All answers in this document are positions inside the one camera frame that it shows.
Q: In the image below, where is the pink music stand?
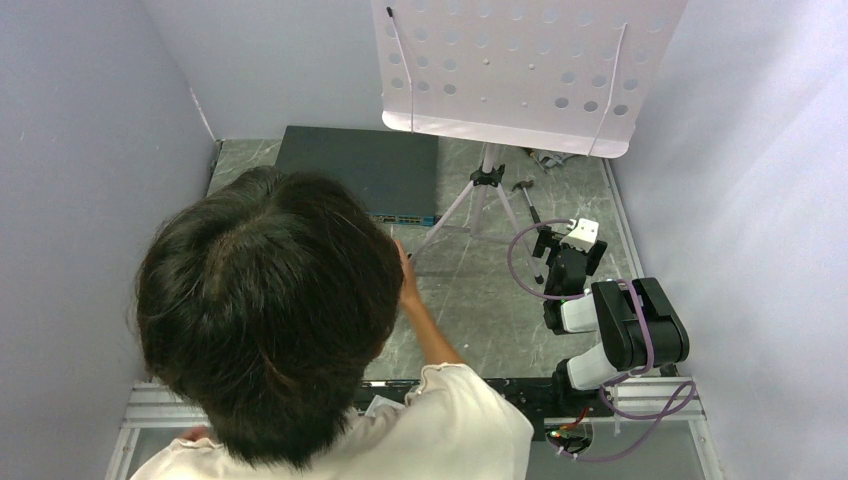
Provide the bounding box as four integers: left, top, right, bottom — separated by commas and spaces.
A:
370, 0, 689, 286

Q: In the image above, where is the dark network switch box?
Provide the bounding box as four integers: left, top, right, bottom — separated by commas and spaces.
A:
275, 126, 439, 227

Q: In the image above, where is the person's right forearm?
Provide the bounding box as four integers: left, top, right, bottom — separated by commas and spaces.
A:
401, 296, 464, 365

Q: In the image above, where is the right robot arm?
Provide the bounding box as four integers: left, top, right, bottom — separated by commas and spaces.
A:
532, 222, 691, 395

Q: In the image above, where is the person's right hand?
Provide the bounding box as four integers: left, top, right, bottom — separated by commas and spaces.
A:
394, 239, 421, 310

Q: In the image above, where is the person's left hand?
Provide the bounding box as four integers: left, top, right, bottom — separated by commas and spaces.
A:
178, 425, 209, 442

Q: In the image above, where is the claw hammer with black grip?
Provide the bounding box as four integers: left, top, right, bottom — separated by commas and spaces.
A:
512, 180, 541, 224

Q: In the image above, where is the person's cream t-shirt torso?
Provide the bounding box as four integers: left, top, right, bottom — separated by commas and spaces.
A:
134, 363, 533, 479

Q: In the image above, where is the person's head dark hair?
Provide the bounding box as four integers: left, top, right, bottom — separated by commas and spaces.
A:
135, 167, 404, 469

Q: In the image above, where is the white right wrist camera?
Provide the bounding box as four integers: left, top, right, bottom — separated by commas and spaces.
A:
562, 218, 599, 253

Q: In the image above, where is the aluminium table edge rail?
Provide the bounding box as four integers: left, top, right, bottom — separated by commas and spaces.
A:
601, 158, 644, 278

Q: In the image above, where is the aluminium front frame rail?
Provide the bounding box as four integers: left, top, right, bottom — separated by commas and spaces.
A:
122, 377, 685, 428

